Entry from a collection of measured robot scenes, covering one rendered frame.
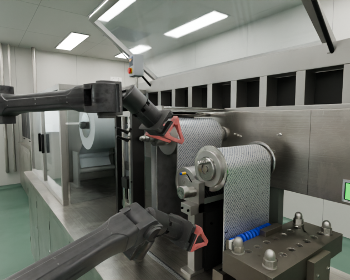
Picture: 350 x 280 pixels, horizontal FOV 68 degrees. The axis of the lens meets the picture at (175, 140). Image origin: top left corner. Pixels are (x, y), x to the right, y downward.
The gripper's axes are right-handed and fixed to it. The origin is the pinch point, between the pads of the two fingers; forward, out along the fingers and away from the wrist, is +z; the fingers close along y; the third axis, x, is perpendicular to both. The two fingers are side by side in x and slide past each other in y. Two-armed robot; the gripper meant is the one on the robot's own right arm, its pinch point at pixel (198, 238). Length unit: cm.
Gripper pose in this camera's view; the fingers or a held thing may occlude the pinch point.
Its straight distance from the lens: 79.6
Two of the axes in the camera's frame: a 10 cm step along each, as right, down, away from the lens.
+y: 5.9, 0.8, -8.0
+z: 6.9, 4.6, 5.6
